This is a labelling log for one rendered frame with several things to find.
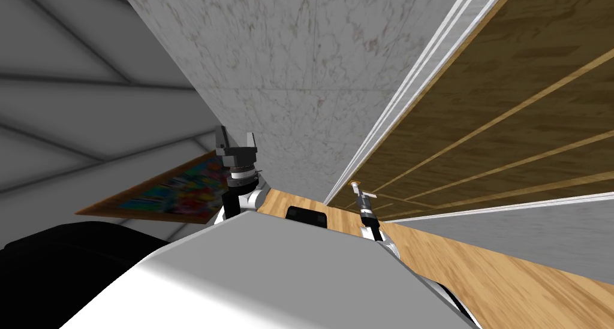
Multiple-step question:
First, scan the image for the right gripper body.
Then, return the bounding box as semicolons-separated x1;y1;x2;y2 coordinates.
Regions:
357;192;378;215

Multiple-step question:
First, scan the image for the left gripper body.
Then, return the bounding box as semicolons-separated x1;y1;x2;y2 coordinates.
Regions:
215;146;259;171

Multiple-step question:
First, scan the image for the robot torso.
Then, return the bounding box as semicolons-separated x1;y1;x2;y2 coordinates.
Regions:
58;206;482;329

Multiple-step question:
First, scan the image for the colourful picture in brown frame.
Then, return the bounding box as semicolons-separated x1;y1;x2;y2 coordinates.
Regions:
74;150;232;225

